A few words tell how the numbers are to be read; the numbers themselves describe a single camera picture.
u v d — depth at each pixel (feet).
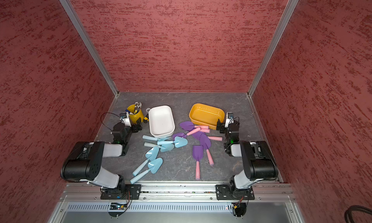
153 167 2.68
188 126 3.29
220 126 2.79
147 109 3.59
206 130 3.04
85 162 1.50
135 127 2.75
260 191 2.50
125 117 2.60
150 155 2.85
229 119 2.60
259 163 1.49
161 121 3.39
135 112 3.11
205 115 3.52
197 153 2.88
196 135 3.14
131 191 2.44
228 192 2.40
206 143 3.03
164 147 2.94
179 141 2.98
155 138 3.04
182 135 3.11
